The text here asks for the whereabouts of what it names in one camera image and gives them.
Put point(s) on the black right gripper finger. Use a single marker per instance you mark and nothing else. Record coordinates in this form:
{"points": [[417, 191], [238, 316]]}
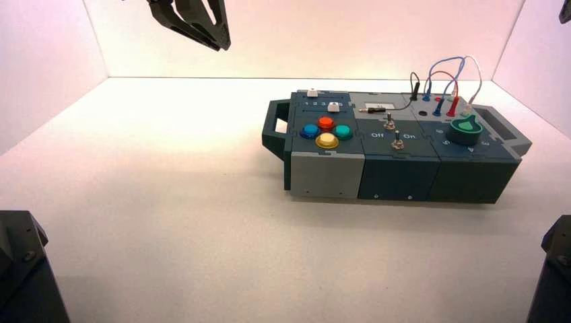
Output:
{"points": [[566, 11]]}

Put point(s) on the white slider cap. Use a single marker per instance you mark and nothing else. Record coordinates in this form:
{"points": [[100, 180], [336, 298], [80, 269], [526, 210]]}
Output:
{"points": [[312, 92], [333, 107]]}

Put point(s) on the red round push button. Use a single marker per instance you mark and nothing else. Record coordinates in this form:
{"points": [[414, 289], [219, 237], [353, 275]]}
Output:
{"points": [[325, 122]]}

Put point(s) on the metal toggle switch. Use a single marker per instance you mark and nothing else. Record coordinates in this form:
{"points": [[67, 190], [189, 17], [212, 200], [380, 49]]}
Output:
{"points": [[389, 122], [397, 142]]}

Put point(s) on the dark teal grey control box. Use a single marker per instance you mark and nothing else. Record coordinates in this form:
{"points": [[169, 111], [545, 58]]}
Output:
{"points": [[397, 171]]}

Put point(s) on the green rotary knob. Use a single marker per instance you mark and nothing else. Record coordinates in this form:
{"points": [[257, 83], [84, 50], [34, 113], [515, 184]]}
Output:
{"points": [[465, 128]]}

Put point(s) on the yellow round push button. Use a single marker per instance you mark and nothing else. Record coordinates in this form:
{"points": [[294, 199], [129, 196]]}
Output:
{"points": [[327, 141]]}

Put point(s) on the blue round push button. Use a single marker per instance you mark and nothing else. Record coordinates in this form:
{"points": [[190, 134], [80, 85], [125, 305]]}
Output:
{"points": [[309, 131]]}

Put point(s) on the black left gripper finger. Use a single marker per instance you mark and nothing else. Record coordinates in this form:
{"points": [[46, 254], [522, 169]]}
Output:
{"points": [[178, 26], [221, 22]]}

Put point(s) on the teal round push button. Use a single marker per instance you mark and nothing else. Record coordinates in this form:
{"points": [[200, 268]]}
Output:
{"points": [[343, 132]]}

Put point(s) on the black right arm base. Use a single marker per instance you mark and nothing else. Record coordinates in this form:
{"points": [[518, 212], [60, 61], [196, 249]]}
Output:
{"points": [[553, 276]]}

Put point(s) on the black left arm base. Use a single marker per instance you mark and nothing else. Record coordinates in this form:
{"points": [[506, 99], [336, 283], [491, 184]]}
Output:
{"points": [[22, 272]]}

